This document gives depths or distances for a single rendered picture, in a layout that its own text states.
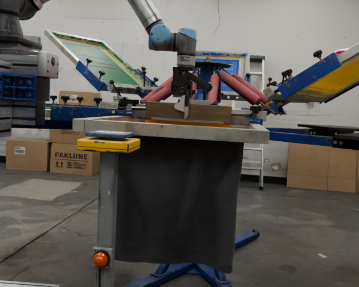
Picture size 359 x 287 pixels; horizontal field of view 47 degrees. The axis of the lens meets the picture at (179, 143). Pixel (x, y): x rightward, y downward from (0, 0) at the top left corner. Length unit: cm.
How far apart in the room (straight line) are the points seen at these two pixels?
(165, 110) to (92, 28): 473
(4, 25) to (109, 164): 81
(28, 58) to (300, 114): 478
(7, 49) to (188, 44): 68
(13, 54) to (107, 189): 76
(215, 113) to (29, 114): 72
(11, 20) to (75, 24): 479
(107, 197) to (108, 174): 6
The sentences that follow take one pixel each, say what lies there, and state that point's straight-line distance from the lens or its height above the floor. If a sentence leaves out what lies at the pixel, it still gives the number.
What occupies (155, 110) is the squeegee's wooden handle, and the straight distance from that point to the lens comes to 173.
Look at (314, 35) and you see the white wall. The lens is 610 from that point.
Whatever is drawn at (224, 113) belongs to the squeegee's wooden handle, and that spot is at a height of 103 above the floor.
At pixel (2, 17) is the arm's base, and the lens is 170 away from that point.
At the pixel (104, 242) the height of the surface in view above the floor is 69.
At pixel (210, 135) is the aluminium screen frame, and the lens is 120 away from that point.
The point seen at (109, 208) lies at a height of 78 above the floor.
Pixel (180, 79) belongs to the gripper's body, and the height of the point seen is 115.
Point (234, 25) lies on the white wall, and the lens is 603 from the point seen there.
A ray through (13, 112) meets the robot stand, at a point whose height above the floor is 99.
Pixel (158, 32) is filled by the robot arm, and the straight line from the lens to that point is 157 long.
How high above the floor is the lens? 105
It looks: 5 degrees down
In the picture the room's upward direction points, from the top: 3 degrees clockwise
